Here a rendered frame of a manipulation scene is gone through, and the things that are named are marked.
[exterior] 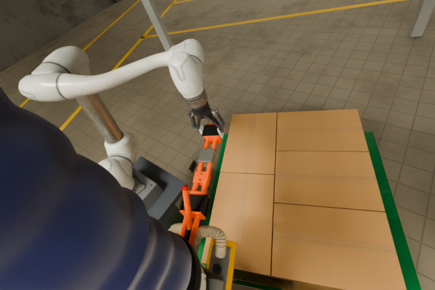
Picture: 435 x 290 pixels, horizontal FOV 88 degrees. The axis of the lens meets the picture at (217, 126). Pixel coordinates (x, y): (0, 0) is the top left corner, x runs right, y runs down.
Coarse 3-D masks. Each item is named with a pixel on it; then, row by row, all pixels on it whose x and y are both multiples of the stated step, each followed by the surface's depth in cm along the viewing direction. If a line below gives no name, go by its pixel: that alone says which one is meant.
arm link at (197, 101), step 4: (204, 88) 87; (204, 92) 86; (200, 96) 85; (204, 96) 87; (188, 100) 86; (192, 100) 85; (196, 100) 85; (200, 100) 86; (204, 100) 87; (188, 104) 88; (192, 104) 87; (196, 104) 87; (200, 104) 87
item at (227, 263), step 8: (232, 248) 81; (208, 256) 82; (232, 256) 80; (208, 264) 80; (216, 264) 77; (224, 264) 78; (232, 264) 78; (208, 272) 78; (216, 272) 75; (224, 272) 77; (232, 272) 77; (224, 280) 75; (224, 288) 74
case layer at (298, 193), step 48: (240, 144) 180; (288, 144) 168; (336, 144) 157; (240, 192) 153; (288, 192) 144; (336, 192) 136; (240, 240) 133; (288, 240) 126; (336, 240) 120; (384, 240) 115; (288, 288) 140; (336, 288) 108; (384, 288) 103
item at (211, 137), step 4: (208, 124) 108; (212, 124) 107; (208, 128) 106; (212, 128) 105; (216, 128) 105; (208, 132) 104; (212, 132) 104; (216, 132) 103; (204, 136) 103; (208, 136) 103; (212, 136) 102; (216, 136) 101; (212, 140) 104; (220, 140) 103
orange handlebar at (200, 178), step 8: (208, 144) 103; (216, 144) 101; (200, 168) 94; (208, 168) 93; (200, 176) 91; (208, 176) 91; (200, 184) 91; (208, 184) 90; (184, 216) 82; (184, 224) 80; (184, 232) 78; (192, 232) 77; (192, 240) 75
